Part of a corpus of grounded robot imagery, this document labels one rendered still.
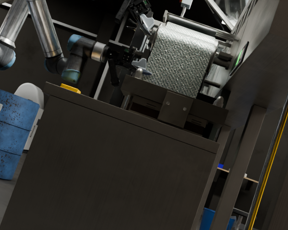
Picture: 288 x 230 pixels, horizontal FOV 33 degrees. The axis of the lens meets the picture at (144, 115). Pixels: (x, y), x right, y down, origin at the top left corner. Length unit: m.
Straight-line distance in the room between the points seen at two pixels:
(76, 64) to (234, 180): 0.82
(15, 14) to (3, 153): 3.45
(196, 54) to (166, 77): 0.16
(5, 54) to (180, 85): 0.86
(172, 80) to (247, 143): 0.43
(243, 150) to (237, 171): 0.10
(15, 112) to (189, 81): 3.85
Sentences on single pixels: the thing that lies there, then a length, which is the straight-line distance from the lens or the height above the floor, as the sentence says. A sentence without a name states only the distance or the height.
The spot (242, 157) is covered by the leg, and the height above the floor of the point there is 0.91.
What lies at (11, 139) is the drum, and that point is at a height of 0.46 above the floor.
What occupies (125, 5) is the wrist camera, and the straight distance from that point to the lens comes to 2.12.
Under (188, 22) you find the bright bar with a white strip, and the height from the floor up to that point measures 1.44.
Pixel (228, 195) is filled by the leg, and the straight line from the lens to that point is 2.15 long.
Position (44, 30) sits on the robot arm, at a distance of 2.09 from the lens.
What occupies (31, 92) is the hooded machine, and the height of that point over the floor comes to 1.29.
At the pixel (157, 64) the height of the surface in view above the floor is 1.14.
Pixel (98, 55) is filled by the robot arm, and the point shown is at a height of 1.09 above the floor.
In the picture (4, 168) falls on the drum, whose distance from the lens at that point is 5.78.
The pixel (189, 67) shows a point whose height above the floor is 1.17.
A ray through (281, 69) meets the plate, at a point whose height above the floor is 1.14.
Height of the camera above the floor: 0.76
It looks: 5 degrees up
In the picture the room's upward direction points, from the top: 20 degrees clockwise
